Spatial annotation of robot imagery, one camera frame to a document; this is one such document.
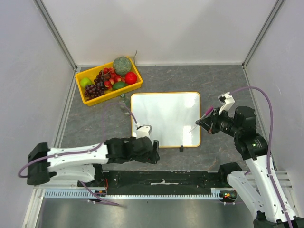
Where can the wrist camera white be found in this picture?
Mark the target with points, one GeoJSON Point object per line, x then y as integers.
{"type": "Point", "coordinates": [226, 101]}
{"type": "Point", "coordinates": [142, 131]}

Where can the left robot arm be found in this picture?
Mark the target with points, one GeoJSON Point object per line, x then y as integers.
{"type": "Point", "coordinates": [83, 163]}

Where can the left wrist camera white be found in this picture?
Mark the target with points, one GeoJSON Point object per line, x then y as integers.
{"type": "Point", "coordinates": [142, 131]}

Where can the green apple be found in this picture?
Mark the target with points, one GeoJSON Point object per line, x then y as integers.
{"type": "Point", "coordinates": [84, 82]}

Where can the pink marker cap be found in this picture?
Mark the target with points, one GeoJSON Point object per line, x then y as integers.
{"type": "Point", "coordinates": [209, 111]}

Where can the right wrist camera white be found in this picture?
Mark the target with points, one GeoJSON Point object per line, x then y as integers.
{"type": "Point", "coordinates": [226, 101]}

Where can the purple grape bunch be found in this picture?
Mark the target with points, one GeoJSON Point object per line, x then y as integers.
{"type": "Point", "coordinates": [97, 88]}

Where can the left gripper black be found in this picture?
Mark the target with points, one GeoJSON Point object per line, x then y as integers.
{"type": "Point", "coordinates": [155, 157]}

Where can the white whiteboard orange frame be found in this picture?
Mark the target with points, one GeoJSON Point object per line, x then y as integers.
{"type": "Point", "coordinates": [171, 116]}

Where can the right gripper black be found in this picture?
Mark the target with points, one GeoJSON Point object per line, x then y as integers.
{"type": "Point", "coordinates": [212, 123]}

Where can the light blue cable duct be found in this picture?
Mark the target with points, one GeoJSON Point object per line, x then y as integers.
{"type": "Point", "coordinates": [85, 194]}

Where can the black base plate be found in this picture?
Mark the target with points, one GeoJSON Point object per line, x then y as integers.
{"type": "Point", "coordinates": [157, 182]}

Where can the red apple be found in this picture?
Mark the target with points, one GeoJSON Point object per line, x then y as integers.
{"type": "Point", "coordinates": [130, 78]}

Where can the small glass bottle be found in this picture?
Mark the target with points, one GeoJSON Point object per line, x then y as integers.
{"type": "Point", "coordinates": [125, 104]}

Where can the green melon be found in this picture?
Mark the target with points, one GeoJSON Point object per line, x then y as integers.
{"type": "Point", "coordinates": [122, 65]}

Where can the green mango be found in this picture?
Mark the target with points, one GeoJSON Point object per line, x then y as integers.
{"type": "Point", "coordinates": [119, 85]}

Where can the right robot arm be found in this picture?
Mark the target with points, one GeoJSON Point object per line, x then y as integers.
{"type": "Point", "coordinates": [266, 202]}

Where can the yellow plastic bin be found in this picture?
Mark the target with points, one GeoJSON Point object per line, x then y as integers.
{"type": "Point", "coordinates": [92, 73]}

